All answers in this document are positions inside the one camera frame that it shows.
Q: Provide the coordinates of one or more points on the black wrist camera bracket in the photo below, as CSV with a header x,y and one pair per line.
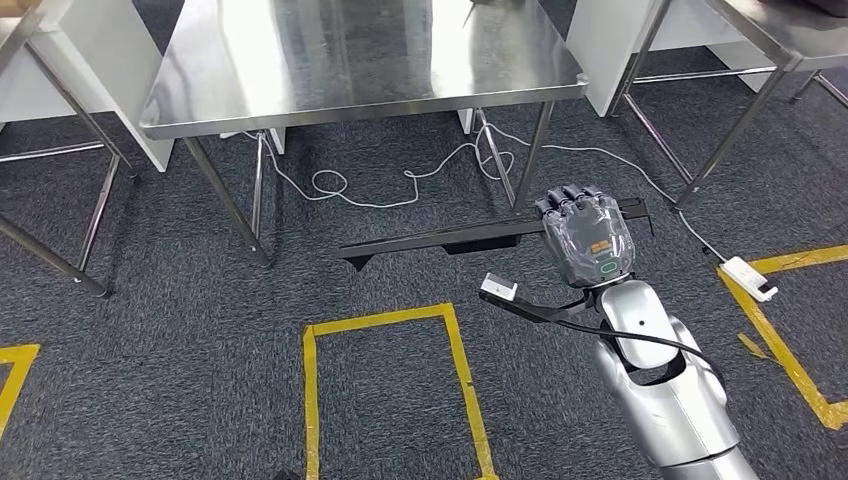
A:
x,y
536,310

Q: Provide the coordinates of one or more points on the loose yellow tape scrap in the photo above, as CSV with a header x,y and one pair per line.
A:
x,y
754,346

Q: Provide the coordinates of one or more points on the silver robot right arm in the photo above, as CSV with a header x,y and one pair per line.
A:
x,y
629,344

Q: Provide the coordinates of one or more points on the yellow floor tape square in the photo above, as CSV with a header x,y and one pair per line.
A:
x,y
310,397
16,371
782,351

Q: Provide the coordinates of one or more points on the white board partition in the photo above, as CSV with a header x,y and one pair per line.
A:
x,y
99,53
596,53

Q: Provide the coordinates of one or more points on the stainless steel workbench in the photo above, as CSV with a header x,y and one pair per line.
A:
x,y
788,40
331,60
13,36

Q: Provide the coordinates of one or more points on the white power strip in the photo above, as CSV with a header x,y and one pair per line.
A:
x,y
748,278

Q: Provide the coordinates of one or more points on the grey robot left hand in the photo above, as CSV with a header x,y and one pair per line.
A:
x,y
288,476

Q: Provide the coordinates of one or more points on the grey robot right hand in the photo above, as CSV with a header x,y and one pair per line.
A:
x,y
590,245

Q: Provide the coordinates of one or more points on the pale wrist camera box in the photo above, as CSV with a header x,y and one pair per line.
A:
x,y
498,286

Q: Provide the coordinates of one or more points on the long black plastic part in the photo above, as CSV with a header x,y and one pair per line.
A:
x,y
430,240

